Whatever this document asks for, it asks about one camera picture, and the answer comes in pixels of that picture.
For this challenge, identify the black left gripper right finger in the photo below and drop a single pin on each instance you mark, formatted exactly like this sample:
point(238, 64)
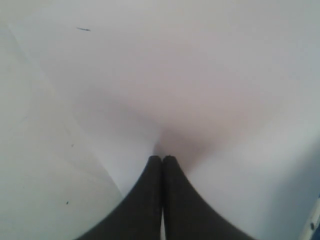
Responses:
point(186, 215)

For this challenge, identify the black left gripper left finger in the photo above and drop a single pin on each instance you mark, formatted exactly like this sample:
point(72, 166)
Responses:
point(139, 215)

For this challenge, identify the white paper sheet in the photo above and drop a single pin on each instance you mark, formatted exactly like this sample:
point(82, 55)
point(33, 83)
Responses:
point(229, 87)

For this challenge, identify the square plate with blue paint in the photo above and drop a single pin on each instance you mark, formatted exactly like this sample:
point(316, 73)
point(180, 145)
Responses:
point(311, 230)

